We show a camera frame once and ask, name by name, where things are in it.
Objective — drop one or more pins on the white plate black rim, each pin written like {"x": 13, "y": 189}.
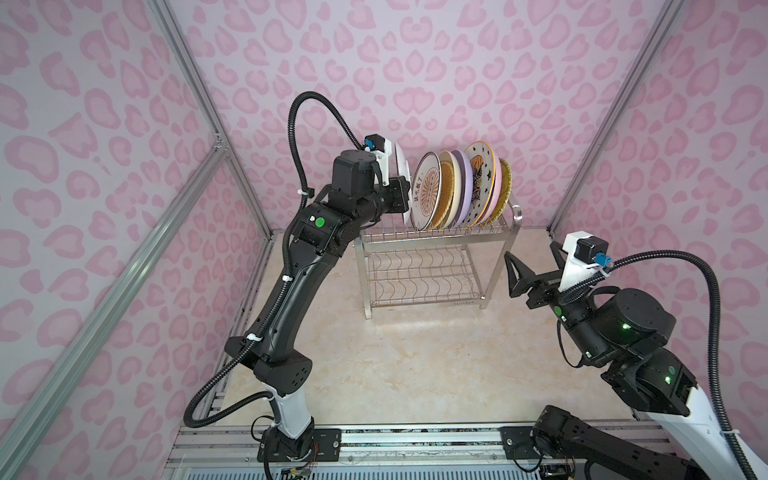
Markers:
{"x": 403, "y": 169}

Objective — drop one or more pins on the pink bear plate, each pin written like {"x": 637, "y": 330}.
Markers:
{"x": 496, "y": 191}

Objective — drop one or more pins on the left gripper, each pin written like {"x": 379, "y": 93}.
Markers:
{"x": 398, "y": 187}

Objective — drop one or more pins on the orange woven plate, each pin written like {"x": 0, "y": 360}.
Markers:
{"x": 446, "y": 192}

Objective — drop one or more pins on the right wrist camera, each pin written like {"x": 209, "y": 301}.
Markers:
{"x": 586, "y": 256}

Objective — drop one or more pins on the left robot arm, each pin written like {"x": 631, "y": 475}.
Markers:
{"x": 357, "y": 197}

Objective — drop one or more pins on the steel two-tier dish rack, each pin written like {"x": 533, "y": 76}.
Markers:
{"x": 400, "y": 266}

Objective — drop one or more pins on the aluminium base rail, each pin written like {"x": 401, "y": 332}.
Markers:
{"x": 389, "y": 450}

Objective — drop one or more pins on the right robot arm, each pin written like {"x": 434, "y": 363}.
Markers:
{"x": 624, "y": 332}

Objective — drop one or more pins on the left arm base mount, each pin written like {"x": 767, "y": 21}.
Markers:
{"x": 316, "y": 444}

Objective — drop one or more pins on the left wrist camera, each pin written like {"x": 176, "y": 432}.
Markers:
{"x": 382, "y": 148}

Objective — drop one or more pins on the purple shell-shaped plate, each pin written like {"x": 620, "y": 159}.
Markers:
{"x": 466, "y": 187}

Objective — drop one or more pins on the white plate orange sunburst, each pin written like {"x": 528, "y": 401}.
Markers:
{"x": 426, "y": 187}

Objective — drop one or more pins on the cream plain plate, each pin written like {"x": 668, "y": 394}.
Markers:
{"x": 456, "y": 191}

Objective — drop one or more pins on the white star cartoon plate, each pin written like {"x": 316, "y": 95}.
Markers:
{"x": 483, "y": 162}

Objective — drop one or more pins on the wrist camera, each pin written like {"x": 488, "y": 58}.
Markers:
{"x": 586, "y": 256}
{"x": 382, "y": 148}

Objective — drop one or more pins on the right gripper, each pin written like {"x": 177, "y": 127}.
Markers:
{"x": 528, "y": 279}

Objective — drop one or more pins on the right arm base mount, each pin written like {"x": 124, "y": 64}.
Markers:
{"x": 518, "y": 444}

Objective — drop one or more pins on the yellow woven plate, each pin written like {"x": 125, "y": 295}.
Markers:
{"x": 505, "y": 191}

